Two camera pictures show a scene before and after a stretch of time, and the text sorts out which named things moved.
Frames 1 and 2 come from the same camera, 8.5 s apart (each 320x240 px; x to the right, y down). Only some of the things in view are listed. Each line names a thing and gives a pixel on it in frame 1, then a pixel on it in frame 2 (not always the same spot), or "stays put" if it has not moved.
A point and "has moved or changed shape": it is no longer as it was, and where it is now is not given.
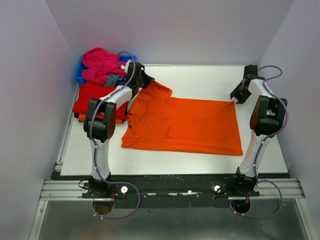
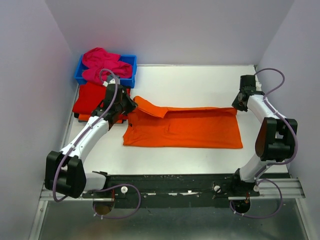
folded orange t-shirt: x=82 y=117 stays put
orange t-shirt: x=156 y=121 has moved or changed shape
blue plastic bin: x=80 y=72 stays put
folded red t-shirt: x=88 y=90 stays put
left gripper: x=148 y=79 → x=132 y=104
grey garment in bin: x=111 y=80 stays put
